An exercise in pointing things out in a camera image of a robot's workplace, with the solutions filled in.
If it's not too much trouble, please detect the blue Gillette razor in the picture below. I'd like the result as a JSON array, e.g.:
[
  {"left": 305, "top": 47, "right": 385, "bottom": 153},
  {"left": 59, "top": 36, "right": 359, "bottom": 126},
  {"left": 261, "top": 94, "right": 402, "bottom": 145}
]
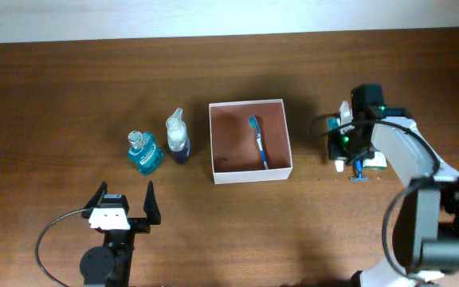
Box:
[{"left": 349, "top": 159, "right": 369, "bottom": 182}]

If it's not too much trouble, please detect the teal Listerine mouthwash bottle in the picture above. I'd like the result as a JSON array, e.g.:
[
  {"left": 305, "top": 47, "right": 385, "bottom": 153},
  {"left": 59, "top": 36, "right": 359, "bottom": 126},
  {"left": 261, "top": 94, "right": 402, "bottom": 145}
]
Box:
[{"left": 127, "top": 131, "right": 163, "bottom": 176}]

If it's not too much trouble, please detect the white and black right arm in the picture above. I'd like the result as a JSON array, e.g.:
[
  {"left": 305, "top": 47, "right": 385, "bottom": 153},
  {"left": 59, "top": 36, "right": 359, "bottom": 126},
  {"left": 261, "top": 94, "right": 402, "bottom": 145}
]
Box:
[{"left": 325, "top": 84, "right": 459, "bottom": 287}]

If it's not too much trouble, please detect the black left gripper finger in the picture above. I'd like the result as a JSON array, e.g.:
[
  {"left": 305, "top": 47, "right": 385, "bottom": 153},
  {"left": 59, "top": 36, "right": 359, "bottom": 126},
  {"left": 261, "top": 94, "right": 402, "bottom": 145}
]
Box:
[
  {"left": 143, "top": 181, "right": 161, "bottom": 225},
  {"left": 84, "top": 181, "right": 108, "bottom": 209}
]

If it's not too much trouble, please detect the white open cardboard box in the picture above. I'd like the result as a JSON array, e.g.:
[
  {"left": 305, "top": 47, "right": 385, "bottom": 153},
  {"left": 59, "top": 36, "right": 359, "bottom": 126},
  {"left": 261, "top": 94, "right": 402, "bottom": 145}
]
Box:
[{"left": 208, "top": 99, "right": 293, "bottom": 184}]

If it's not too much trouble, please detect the blue and white toothbrush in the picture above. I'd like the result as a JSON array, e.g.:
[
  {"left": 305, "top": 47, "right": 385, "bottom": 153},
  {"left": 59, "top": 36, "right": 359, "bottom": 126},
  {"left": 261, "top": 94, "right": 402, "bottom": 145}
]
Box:
[{"left": 248, "top": 116, "right": 269, "bottom": 170}]

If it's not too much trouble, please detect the Colgate toothpaste tube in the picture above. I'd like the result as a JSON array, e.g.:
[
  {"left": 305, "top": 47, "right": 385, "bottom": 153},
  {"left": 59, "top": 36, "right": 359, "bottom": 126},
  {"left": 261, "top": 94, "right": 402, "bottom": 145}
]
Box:
[{"left": 328, "top": 131, "right": 346, "bottom": 172}]

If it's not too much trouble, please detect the blue foam soap pump bottle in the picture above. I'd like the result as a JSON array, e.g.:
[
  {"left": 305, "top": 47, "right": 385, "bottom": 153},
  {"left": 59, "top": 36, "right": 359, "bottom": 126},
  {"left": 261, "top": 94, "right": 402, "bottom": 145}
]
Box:
[{"left": 166, "top": 108, "right": 191, "bottom": 164}]

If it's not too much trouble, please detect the green and white soap packet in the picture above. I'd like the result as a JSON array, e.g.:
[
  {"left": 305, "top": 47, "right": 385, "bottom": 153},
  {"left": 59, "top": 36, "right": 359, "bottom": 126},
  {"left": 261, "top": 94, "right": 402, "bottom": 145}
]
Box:
[{"left": 363, "top": 151, "right": 387, "bottom": 170}]

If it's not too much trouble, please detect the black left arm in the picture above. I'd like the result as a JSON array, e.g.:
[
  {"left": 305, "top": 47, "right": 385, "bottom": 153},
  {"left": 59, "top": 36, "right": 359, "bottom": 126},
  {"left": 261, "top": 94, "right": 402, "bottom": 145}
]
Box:
[{"left": 80, "top": 182, "right": 161, "bottom": 287}]

